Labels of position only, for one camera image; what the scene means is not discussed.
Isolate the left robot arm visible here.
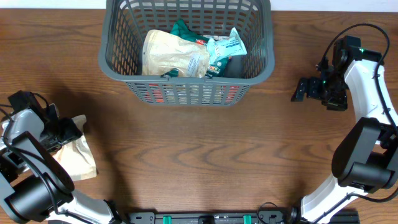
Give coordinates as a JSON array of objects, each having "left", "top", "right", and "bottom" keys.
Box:
[{"left": 1, "top": 90, "right": 128, "bottom": 223}]

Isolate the red spaghetti pasta packet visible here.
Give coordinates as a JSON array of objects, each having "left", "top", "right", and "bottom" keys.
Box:
[{"left": 137, "top": 83, "right": 249, "bottom": 105}]

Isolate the green Nescafe coffee bag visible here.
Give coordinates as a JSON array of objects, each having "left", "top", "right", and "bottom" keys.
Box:
[{"left": 159, "top": 19, "right": 229, "bottom": 78}]

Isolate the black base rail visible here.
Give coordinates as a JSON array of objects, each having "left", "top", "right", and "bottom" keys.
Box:
[{"left": 129, "top": 210, "right": 287, "bottom": 224}]

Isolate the white tissue pack box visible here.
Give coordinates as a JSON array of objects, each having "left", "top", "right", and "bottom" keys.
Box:
[{"left": 204, "top": 35, "right": 229, "bottom": 41}]

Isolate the dark grey plastic basket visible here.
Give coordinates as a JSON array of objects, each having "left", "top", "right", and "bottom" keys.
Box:
[{"left": 98, "top": 0, "right": 275, "bottom": 106}]

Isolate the beige paper pouch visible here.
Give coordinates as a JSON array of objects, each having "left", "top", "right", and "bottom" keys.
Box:
[
  {"left": 142, "top": 29, "right": 210, "bottom": 78},
  {"left": 53, "top": 115, "right": 97, "bottom": 181}
]

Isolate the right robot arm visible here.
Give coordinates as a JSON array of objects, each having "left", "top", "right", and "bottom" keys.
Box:
[{"left": 287, "top": 35, "right": 397, "bottom": 223}]

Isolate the teal wet wipes pack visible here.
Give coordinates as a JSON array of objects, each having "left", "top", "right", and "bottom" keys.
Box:
[{"left": 206, "top": 27, "right": 247, "bottom": 64}]

